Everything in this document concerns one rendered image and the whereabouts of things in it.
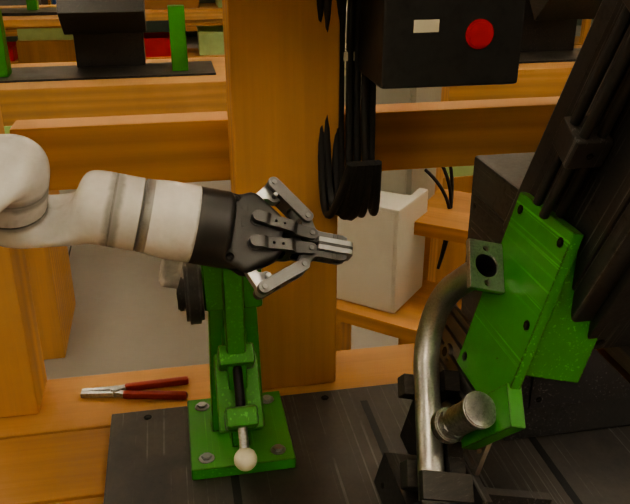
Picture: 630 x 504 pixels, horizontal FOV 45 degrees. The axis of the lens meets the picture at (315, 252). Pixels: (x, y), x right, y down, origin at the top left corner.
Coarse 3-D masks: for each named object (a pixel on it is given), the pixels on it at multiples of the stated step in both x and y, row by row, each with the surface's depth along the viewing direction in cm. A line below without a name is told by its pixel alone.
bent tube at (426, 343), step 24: (480, 240) 80; (480, 264) 82; (456, 288) 83; (480, 288) 78; (432, 312) 88; (432, 336) 88; (432, 360) 88; (432, 384) 87; (432, 408) 85; (432, 432) 84; (432, 456) 83
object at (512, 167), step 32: (480, 160) 101; (512, 160) 100; (480, 192) 101; (512, 192) 91; (480, 224) 101; (544, 384) 97; (576, 384) 98; (608, 384) 99; (544, 416) 100; (576, 416) 101; (608, 416) 102
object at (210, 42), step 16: (0, 0) 683; (16, 0) 686; (144, 0) 707; (160, 0) 710; (176, 0) 713; (192, 0) 716; (160, 16) 705; (192, 16) 710; (208, 16) 713; (160, 32) 757; (208, 32) 728; (16, 48) 717; (160, 48) 725; (192, 48) 772; (208, 48) 734
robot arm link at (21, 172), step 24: (0, 144) 65; (24, 144) 66; (0, 168) 64; (24, 168) 65; (48, 168) 67; (0, 192) 63; (24, 192) 65; (48, 192) 69; (0, 216) 66; (24, 216) 67
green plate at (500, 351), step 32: (512, 224) 80; (544, 224) 74; (512, 256) 79; (544, 256) 73; (576, 256) 72; (512, 288) 78; (544, 288) 72; (480, 320) 83; (512, 320) 76; (544, 320) 72; (480, 352) 82; (512, 352) 76; (544, 352) 75; (576, 352) 76; (480, 384) 80; (512, 384) 75
